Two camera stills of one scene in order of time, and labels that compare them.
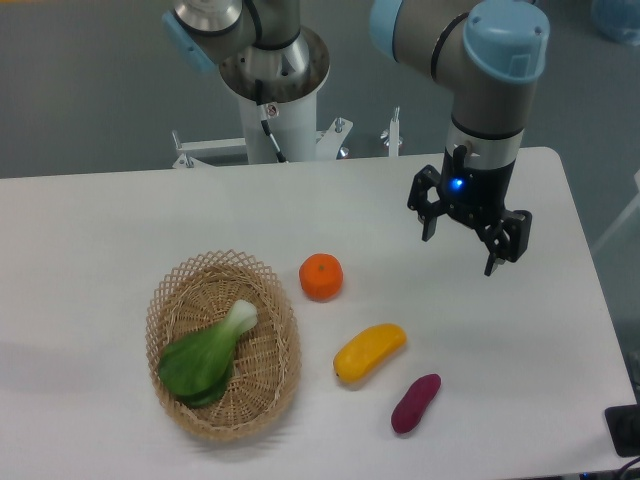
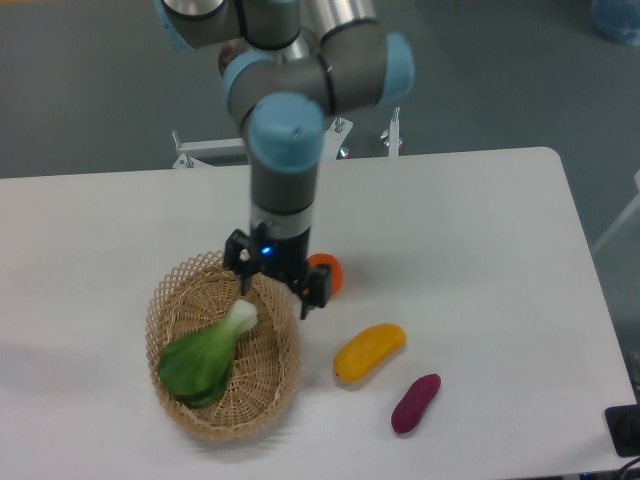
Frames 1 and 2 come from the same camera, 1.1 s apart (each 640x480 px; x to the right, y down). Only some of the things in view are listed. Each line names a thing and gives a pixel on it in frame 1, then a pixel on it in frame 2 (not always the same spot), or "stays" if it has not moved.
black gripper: [478, 196] -> [279, 257]
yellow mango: [363, 351] stays
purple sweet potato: [408, 411] stays
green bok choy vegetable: [195, 366] stays
